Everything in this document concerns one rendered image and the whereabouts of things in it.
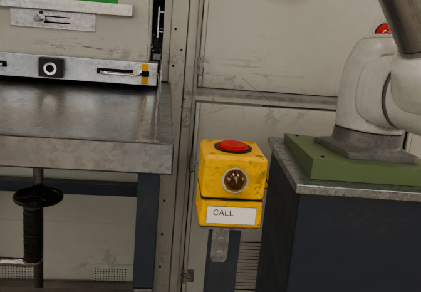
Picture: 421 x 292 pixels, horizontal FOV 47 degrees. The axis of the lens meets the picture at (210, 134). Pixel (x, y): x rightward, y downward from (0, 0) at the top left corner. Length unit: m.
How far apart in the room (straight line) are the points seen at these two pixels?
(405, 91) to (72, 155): 0.61
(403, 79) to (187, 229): 0.92
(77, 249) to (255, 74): 0.81
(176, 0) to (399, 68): 0.74
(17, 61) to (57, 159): 0.53
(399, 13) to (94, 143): 0.56
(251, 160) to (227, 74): 0.89
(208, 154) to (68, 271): 1.19
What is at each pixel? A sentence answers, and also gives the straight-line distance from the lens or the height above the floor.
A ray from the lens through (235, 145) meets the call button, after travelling 0.62.
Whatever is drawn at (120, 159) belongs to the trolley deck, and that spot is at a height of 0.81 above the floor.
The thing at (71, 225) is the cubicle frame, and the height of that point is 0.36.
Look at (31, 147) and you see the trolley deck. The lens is 0.85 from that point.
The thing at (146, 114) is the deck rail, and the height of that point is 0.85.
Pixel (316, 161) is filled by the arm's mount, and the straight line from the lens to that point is 1.02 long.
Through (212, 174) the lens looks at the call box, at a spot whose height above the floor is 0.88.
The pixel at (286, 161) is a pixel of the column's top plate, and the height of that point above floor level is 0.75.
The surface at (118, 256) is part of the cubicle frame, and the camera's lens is 1.68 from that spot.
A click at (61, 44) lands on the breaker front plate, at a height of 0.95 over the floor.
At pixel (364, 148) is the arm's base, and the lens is 1.12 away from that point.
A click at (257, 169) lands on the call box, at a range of 0.61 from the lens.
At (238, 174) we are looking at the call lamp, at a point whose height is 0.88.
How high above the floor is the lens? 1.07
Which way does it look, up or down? 14 degrees down
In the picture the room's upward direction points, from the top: 5 degrees clockwise
